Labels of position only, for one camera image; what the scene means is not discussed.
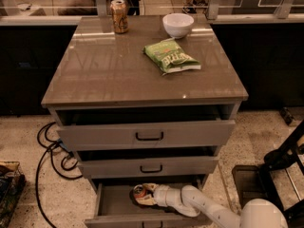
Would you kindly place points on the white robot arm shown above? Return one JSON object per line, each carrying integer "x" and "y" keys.
{"x": 191, "y": 202}

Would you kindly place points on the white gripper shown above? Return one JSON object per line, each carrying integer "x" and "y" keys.
{"x": 161, "y": 195}

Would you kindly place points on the white bowl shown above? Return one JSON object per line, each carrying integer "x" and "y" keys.
{"x": 177, "y": 25}

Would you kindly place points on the top drawer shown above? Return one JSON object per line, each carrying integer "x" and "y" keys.
{"x": 146, "y": 135}

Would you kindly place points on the red coke can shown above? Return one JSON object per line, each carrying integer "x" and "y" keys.
{"x": 138, "y": 192}

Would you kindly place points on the green chip bag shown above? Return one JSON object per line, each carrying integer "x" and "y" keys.
{"x": 170, "y": 57}

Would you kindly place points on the gold soda can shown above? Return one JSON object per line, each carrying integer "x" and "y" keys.
{"x": 119, "y": 16}

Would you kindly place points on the drawer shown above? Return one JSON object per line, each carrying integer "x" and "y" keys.
{"x": 146, "y": 135}
{"x": 110, "y": 164}
{"x": 116, "y": 208}

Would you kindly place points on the bottom drawer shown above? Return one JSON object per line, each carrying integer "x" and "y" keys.
{"x": 116, "y": 208}

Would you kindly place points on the middle drawer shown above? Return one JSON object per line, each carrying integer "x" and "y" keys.
{"x": 110, "y": 164}

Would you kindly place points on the grey drawer cabinet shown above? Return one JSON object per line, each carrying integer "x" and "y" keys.
{"x": 105, "y": 78}

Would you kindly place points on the wire basket with items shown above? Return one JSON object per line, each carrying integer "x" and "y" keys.
{"x": 12, "y": 183}

